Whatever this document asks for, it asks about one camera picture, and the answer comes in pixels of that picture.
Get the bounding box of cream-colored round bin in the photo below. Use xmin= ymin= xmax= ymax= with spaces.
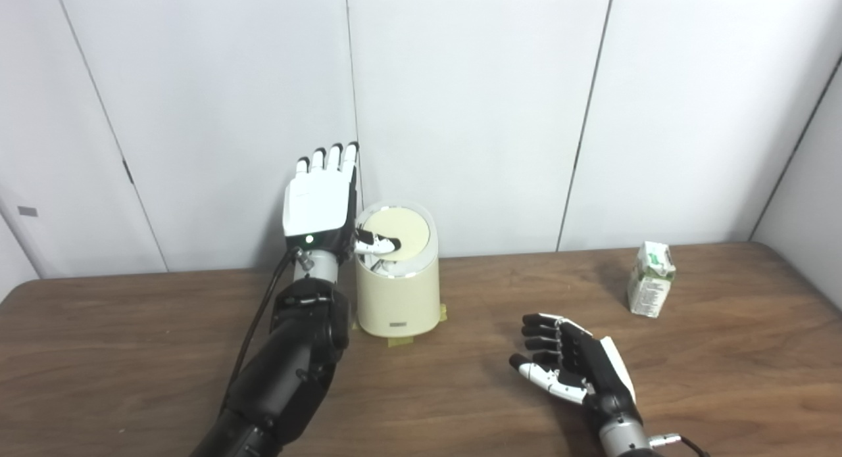
xmin=354 ymin=201 xmax=440 ymax=337

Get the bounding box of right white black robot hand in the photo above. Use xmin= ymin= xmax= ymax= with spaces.
xmin=508 ymin=312 xmax=642 ymax=425

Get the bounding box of cream round bin lid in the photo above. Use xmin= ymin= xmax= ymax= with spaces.
xmin=362 ymin=207 xmax=430 ymax=260

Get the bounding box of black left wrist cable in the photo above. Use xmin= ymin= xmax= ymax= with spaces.
xmin=220 ymin=247 xmax=310 ymax=412

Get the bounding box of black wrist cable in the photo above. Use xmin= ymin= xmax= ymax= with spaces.
xmin=220 ymin=247 xmax=310 ymax=412
xmin=648 ymin=433 xmax=711 ymax=457

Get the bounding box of white green milk carton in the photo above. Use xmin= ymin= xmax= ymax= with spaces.
xmin=626 ymin=241 xmax=676 ymax=318

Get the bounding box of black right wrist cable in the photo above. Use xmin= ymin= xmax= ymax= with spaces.
xmin=648 ymin=433 xmax=711 ymax=457

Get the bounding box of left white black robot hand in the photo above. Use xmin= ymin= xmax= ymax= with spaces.
xmin=283 ymin=141 xmax=402 ymax=260

